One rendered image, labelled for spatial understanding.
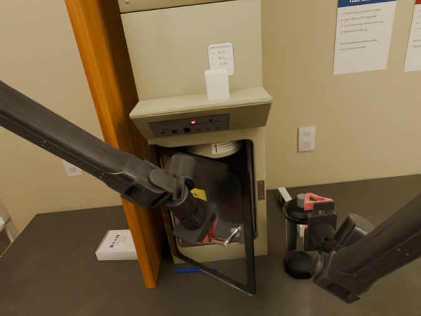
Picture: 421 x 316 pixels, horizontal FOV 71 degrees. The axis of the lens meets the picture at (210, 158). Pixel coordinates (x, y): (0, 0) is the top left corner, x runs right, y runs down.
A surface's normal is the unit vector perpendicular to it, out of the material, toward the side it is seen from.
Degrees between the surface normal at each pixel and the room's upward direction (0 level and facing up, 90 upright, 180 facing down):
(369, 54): 90
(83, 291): 0
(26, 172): 90
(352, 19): 90
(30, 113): 51
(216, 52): 90
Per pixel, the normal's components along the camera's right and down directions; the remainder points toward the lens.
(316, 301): -0.11, -0.89
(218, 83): 0.04, 0.44
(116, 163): 0.45, -0.54
